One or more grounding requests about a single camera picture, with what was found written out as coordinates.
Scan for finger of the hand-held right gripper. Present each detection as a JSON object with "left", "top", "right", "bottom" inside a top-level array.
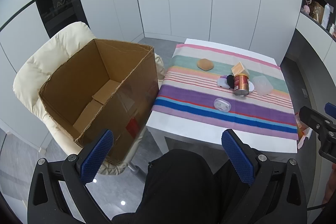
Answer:
[
  {"left": 300, "top": 106, "right": 336, "bottom": 135},
  {"left": 324, "top": 102, "right": 336, "bottom": 115}
]

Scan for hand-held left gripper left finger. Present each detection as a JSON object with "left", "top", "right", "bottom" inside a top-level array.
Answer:
[{"left": 28, "top": 130, "right": 114, "bottom": 224}]

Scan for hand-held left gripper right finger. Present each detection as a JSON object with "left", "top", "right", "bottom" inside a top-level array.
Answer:
[{"left": 221, "top": 129, "right": 307, "bottom": 224}]

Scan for round clear plastic case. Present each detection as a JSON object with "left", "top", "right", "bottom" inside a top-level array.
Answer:
[{"left": 213, "top": 98, "right": 231, "bottom": 112}]

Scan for clear plastic container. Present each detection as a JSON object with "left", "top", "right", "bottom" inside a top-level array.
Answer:
[{"left": 252, "top": 75, "right": 273, "bottom": 96}]

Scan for red metal can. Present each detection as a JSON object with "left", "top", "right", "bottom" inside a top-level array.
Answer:
[{"left": 233, "top": 73, "right": 249, "bottom": 97}]

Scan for white translucent plastic case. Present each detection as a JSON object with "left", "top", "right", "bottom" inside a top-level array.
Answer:
[{"left": 217, "top": 78, "right": 231, "bottom": 90}]

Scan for brown cardboard box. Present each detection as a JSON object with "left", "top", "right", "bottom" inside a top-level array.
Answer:
[{"left": 38, "top": 39, "right": 159, "bottom": 165}]

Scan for beige orange cube box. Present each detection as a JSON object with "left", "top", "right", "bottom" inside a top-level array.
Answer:
[{"left": 231, "top": 62, "right": 250, "bottom": 77}]

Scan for brown bread bun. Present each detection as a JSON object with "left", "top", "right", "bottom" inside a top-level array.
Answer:
[{"left": 197, "top": 58, "right": 214, "bottom": 71}]

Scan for person's right hand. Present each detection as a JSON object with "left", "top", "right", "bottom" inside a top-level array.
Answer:
[{"left": 323, "top": 161, "right": 336, "bottom": 205}]

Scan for red and white tag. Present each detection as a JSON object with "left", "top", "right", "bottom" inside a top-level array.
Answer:
[{"left": 295, "top": 111, "right": 313, "bottom": 148}]

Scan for person's legs black trousers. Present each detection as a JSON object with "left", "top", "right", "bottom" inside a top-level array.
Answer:
[{"left": 112, "top": 148, "right": 263, "bottom": 224}]

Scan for striped colourful cloth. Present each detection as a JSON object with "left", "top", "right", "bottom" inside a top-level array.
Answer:
[{"left": 152, "top": 43, "right": 300, "bottom": 140}]

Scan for white tall bottle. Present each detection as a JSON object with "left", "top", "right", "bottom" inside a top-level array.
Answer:
[{"left": 322, "top": 4, "right": 332, "bottom": 29}]

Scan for cream padded chair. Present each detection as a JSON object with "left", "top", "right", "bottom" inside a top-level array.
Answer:
[{"left": 13, "top": 21, "right": 166, "bottom": 177}]

